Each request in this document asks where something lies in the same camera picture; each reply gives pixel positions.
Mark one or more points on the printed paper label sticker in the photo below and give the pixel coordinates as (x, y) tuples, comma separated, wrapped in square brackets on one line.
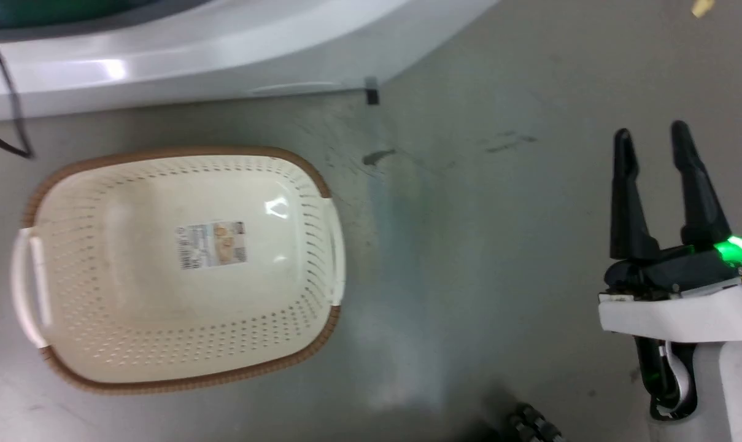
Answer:
[(212, 245)]

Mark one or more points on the small tan floor scrap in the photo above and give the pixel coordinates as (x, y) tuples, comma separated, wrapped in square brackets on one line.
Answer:
[(703, 8)]

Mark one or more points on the cream plastic laundry basket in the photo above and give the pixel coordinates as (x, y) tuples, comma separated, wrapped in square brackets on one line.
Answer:
[(162, 294)]

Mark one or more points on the white washing machine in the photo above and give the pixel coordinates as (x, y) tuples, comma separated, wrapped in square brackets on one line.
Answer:
[(193, 49)]

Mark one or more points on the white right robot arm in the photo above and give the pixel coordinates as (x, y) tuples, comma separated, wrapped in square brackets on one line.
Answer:
[(708, 387)]

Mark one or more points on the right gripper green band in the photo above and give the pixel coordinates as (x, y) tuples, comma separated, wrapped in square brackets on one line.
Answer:
[(684, 288)]

